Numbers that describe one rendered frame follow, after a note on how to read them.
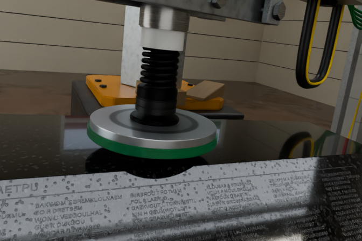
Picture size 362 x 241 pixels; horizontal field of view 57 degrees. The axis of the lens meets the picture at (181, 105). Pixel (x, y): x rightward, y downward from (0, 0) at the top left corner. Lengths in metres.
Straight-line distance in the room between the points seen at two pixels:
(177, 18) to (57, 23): 6.15
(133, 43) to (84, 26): 5.32
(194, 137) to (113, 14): 6.32
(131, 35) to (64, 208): 1.00
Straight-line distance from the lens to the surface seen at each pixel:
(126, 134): 0.48
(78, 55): 6.70
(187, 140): 0.48
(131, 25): 1.38
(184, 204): 0.51
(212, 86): 1.37
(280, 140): 0.75
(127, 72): 1.40
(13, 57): 6.67
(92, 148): 0.57
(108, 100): 1.17
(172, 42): 0.52
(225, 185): 0.55
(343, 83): 3.06
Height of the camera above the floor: 1.03
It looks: 13 degrees down
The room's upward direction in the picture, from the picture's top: 7 degrees clockwise
